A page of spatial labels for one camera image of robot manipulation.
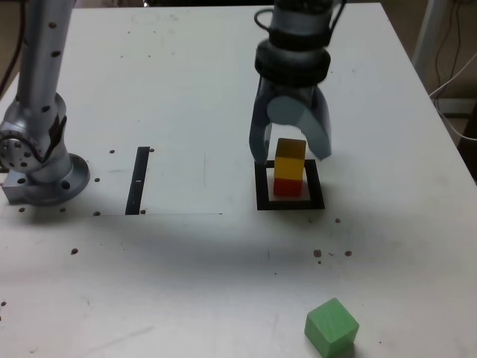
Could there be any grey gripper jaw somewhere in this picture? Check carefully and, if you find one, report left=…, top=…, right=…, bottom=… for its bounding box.
left=265, top=87, right=333, bottom=162
left=248, top=79, right=275, bottom=166

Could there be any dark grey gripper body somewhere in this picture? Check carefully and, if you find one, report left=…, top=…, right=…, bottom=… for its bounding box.
left=259, top=77, right=322, bottom=102

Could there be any yellow cube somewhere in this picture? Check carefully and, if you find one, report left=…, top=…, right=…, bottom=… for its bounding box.
left=274, top=137, right=307, bottom=183

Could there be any red cube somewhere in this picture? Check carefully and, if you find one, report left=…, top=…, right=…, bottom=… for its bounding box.
left=273, top=177, right=303, bottom=198

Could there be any green cube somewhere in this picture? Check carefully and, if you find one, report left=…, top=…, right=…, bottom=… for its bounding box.
left=303, top=297, right=361, bottom=358

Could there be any black tape square outline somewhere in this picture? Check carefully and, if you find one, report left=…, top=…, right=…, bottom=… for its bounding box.
left=253, top=159, right=326, bottom=211

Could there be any black tape strip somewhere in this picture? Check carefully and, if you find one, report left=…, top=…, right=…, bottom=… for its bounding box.
left=125, top=146, right=151, bottom=216

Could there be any white furniture leg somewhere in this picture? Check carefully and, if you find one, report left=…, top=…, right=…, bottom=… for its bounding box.
left=411, top=0, right=454, bottom=70

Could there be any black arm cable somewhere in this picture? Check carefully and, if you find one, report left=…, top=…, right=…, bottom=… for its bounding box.
left=254, top=0, right=348, bottom=49

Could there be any white cable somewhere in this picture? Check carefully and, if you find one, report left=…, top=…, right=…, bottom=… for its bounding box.
left=429, top=51, right=477, bottom=142

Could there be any thin black cable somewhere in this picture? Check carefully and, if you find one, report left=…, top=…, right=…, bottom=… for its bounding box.
left=434, top=0, right=466, bottom=90

